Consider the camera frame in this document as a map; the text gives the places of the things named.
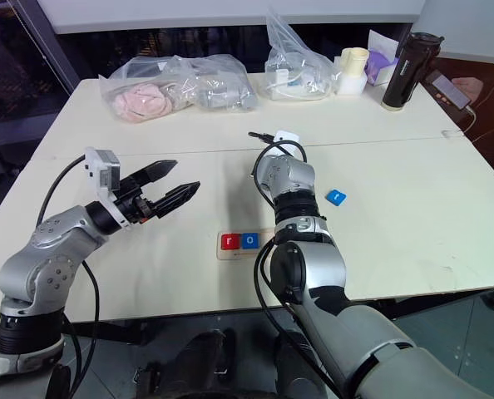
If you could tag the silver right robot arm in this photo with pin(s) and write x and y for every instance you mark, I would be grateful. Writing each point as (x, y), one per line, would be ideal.
(313, 266)

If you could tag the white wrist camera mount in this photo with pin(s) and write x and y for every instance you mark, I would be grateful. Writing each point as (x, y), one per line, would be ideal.
(101, 174)
(286, 136)

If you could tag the blue letter t block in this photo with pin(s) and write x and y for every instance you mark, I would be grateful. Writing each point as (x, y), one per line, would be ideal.
(336, 198)

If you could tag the small white box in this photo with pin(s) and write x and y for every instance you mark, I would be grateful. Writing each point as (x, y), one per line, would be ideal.
(351, 85)

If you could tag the black metal post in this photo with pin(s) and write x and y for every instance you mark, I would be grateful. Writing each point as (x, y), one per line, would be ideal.
(49, 41)

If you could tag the bystander bare hand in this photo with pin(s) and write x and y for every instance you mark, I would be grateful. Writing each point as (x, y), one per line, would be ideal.
(471, 88)

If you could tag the red letter r block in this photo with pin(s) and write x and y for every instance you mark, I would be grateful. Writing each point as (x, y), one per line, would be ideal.
(230, 241)

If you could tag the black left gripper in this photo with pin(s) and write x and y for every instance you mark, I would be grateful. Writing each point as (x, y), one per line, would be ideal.
(131, 199)

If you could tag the dark rounded shape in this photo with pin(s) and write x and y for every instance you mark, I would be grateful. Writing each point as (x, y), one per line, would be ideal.
(155, 380)
(207, 357)

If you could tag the purple tissue box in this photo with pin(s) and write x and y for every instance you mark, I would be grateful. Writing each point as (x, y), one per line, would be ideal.
(380, 62)

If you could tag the black smartphone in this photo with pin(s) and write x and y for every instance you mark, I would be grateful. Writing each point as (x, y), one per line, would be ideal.
(448, 89)

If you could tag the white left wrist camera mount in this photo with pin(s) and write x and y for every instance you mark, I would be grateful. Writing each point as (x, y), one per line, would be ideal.
(101, 174)

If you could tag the wooden letter tray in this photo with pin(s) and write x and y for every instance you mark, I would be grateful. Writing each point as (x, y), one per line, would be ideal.
(247, 254)

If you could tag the blue letter o block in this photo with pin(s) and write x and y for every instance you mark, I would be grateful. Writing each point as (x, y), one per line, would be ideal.
(250, 241)

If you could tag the plastic bag with pink cloth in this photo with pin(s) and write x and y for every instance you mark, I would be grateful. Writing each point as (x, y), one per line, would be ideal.
(155, 93)

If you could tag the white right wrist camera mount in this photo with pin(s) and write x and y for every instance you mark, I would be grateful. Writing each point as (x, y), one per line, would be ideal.
(286, 136)

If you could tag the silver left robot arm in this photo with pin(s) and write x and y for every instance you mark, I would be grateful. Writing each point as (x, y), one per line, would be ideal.
(43, 249)

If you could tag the black insulated tumbler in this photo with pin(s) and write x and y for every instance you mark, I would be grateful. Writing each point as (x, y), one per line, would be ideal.
(405, 70)

